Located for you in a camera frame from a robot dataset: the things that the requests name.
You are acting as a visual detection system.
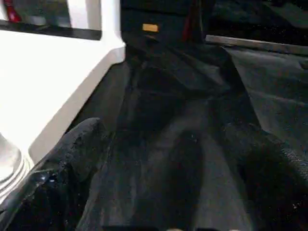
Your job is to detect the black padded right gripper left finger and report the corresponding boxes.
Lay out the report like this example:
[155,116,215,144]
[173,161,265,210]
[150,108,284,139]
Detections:
[0,118,107,231]

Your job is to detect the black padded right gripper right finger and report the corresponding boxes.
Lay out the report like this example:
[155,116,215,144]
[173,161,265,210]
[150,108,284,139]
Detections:
[222,120,308,231]

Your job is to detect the white plastic table top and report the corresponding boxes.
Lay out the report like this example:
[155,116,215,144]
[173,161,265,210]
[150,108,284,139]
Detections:
[0,26,127,164]

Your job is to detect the toy figures behind cabinet glass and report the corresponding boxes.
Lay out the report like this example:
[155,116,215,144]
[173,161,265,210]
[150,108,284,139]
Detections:
[2,0,24,24]

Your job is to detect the black tv cabinet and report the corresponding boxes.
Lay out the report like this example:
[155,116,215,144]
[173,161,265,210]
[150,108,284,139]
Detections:
[120,0,308,53]

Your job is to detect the black work mat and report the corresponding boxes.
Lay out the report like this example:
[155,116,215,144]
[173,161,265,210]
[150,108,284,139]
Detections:
[67,0,308,231]

